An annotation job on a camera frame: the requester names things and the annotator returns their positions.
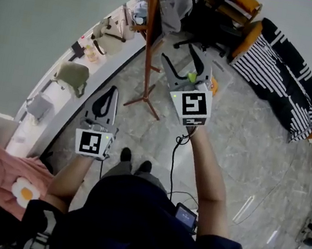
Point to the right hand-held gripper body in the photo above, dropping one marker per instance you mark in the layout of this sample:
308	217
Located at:
194	106

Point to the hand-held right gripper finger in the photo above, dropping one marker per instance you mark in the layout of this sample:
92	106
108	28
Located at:
205	70
172	76

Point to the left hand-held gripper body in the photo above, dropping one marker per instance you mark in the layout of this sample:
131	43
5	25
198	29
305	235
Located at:
91	143

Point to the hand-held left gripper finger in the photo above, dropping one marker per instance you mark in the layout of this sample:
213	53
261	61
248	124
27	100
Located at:
113	114
89	113

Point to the brown wooden coat rack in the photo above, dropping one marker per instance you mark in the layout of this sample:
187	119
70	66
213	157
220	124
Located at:
149	46

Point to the person's left forearm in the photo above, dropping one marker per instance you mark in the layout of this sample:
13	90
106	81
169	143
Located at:
68	183

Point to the person's right forearm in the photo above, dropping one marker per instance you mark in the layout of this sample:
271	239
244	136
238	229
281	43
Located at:
210	173

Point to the green plush toy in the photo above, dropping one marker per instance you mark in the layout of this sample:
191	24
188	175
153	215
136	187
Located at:
192	77

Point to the clear plastic storage bin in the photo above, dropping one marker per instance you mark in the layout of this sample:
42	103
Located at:
224	70

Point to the person's black left shoe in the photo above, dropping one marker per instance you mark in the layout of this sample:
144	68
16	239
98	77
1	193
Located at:
126	154

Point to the person's black shoe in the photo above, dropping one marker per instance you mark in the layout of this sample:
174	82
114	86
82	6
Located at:
126	154
144	167

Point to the person's gray trousers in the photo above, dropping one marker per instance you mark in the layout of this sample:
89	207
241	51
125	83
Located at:
121	168

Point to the olive green bag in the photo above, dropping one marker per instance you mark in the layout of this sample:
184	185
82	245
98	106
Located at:
71	75

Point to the black office chair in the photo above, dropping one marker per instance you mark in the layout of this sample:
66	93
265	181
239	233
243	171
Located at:
209	27

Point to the white curved counter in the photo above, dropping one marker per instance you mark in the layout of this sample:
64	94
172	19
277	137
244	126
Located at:
102	71

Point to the orange sofa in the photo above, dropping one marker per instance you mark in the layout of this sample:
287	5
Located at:
247	41

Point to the small gray bag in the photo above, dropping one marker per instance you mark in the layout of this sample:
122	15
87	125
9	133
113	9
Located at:
39	106

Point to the person's black right shoe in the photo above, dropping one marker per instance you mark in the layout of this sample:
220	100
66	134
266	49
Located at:
144	167

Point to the small black stand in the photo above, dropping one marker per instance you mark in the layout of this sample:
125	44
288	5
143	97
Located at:
78	49

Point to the beige handbag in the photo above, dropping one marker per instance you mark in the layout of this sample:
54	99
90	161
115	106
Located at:
109	38

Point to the light blue cloth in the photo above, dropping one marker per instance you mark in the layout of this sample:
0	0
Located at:
140	10

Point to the white egg flower plush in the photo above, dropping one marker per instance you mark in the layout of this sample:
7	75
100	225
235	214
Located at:
26	193

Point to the person's dark navy shirt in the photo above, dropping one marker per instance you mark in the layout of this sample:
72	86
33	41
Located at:
129	219

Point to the pink cloth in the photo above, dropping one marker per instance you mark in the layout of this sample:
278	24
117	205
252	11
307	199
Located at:
3	179

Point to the small black screen device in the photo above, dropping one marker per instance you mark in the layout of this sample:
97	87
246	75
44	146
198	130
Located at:
185	216

